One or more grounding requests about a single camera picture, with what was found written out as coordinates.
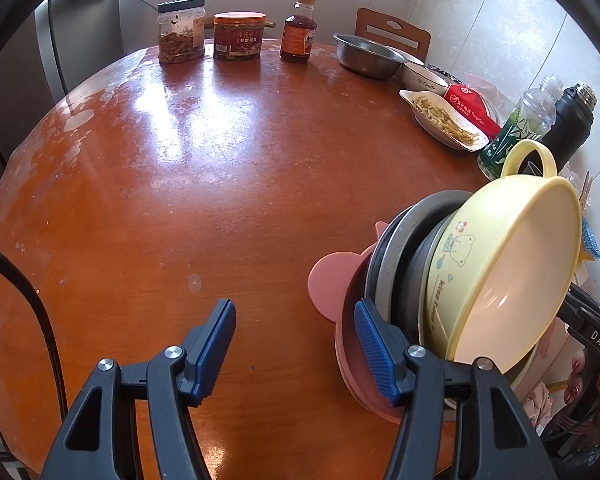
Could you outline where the yellow handled bowl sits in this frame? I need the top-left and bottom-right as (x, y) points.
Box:
(424, 140), (582, 372)

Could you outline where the wooden folding stand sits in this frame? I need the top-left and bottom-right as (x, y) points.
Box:
(579, 172), (593, 209)

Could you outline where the black thermos flask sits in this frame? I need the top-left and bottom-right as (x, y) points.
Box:
(539, 81), (597, 171)

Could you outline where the white ceramic bowl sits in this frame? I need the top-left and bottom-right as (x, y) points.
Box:
(401, 62), (450, 96)

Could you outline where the grey refrigerator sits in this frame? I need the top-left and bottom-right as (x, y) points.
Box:
(0, 0), (123, 179)

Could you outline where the clear jar black lid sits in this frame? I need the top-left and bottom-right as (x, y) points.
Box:
(157, 0), (206, 64)

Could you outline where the wide-rim steel bowl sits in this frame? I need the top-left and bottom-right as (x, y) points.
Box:
(363, 190), (471, 323)

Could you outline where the pink bear plate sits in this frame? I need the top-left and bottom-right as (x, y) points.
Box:
(308, 221), (403, 424)

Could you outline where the yellow shell-shaped plate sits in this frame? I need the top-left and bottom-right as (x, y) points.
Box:
(504, 344), (546, 401)

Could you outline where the green drink bottle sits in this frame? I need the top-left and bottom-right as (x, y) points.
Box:
(477, 75), (562, 181)

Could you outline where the steel pan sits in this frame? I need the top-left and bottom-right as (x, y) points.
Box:
(364, 205), (415, 321)

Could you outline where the blue and yellow basket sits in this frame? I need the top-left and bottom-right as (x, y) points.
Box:
(579, 217), (600, 262)

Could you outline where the white dish with food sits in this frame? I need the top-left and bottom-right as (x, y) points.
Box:
(399, 90), (489, 153)

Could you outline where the red lidded jar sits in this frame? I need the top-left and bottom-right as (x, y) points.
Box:
(213, 12), (266, 61)

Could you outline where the wooden chair back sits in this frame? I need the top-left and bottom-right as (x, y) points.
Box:
(355, 8), (431, 62)

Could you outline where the red tissue pack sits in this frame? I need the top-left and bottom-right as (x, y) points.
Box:
(444, 84), (501, 140)

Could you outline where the small steel bowl far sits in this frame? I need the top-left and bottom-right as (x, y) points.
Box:
(332, 34), (406, 80)

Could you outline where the brown sauce bottle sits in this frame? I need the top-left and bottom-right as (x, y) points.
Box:
(279, 0), (317, 63)

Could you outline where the black cable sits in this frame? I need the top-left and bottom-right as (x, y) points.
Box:
(0, 238), (70, 424)

